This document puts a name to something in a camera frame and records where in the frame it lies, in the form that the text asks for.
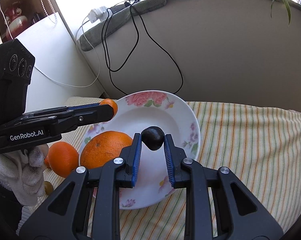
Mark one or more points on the floral white plate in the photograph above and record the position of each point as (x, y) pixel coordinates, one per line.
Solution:
(145, 149)

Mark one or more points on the large bumpy orange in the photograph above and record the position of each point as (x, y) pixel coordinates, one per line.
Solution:
(103, 148)

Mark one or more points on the white power adapter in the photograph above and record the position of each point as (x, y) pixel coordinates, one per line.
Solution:
(101, 13)

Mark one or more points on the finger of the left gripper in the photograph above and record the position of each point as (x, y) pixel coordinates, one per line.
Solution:
(71, 120)
(57, 110)

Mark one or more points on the green yellow fruit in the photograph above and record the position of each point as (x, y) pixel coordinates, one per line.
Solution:
(48, 187)

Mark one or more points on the small mandarin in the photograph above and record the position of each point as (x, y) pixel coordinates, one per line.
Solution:
(111, 103)

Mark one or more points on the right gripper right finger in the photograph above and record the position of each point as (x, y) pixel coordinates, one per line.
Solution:
(218, 204)

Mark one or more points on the dark plum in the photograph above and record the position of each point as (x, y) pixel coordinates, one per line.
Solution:
(153, 137)

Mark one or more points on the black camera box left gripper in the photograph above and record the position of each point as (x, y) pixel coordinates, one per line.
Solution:
(16, 67)

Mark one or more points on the white gloved left hand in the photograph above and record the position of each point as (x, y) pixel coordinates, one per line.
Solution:
(21, 172)

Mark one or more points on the red white ceramic jar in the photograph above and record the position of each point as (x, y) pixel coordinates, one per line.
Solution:
(16, 18)

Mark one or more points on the smooth round orange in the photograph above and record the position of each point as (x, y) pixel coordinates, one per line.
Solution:
(62, 158)

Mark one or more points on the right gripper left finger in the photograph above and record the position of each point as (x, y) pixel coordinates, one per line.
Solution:
(65, 213)

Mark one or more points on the green sill mat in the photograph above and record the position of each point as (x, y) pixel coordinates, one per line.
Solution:
(198, 23)

